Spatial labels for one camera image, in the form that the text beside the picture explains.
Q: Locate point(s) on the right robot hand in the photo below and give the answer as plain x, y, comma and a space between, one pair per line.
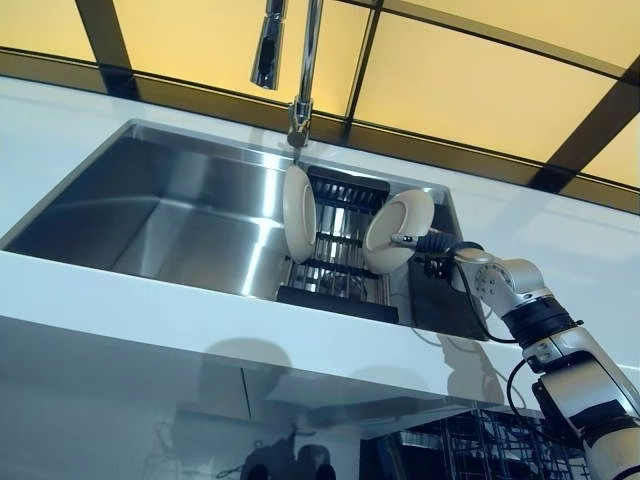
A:
445, 245

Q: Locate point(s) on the cream round plate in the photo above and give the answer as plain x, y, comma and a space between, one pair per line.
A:
299, 215
395, 220

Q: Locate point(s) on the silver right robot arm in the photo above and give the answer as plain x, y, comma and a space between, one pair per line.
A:
580, 380

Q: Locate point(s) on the black built-in dishwasher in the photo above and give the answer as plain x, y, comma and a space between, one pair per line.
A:
450, 450

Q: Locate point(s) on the grey mesh dishwasher rack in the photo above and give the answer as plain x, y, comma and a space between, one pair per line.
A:
540, 450

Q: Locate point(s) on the black sink drying rack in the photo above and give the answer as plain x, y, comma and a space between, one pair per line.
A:
340, 305

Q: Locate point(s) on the white cabinet door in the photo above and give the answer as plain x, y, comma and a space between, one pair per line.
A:
100, 400
325, 395

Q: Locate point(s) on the chrome gooseneck kitchen faucet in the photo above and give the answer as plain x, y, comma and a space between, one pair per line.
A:
307, 75

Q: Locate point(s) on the stainless steel sink basin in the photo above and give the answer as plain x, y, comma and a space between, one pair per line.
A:
175, 220

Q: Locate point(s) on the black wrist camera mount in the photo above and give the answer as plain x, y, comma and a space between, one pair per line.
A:
437, 267

